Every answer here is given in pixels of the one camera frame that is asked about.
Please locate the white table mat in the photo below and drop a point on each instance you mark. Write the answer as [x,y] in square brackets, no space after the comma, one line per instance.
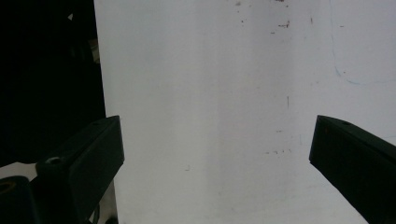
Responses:
[218,109]

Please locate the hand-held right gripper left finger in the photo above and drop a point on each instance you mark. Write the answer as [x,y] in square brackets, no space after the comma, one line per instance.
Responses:
[84,168]

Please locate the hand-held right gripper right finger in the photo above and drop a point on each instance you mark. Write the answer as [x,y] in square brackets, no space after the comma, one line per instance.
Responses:
[358,161]

